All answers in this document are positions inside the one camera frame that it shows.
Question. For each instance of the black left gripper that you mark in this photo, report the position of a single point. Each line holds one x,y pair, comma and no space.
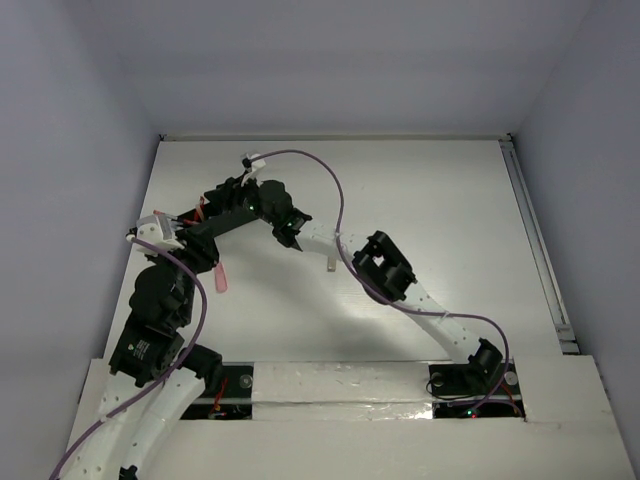
197,242

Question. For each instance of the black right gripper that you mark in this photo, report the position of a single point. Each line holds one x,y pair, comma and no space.
231,188

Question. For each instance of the pink pen cap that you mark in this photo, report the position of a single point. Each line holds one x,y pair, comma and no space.
220,279

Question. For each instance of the grey eraser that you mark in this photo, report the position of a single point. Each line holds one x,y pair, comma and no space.
331,264

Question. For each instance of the black gel pen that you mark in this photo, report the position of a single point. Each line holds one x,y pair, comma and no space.
166,215

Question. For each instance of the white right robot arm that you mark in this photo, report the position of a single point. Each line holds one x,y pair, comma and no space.
377,263

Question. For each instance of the black pen holder box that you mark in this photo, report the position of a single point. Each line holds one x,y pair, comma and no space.
219,224

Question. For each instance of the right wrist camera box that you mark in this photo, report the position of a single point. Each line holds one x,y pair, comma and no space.
253,164

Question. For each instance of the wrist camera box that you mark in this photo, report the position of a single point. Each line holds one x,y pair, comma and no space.
253,164
158,232

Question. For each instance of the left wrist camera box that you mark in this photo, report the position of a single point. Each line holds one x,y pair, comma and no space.
158,232

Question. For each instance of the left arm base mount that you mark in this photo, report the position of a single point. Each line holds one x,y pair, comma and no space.
232,400

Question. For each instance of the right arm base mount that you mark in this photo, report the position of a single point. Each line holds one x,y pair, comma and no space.
458,393

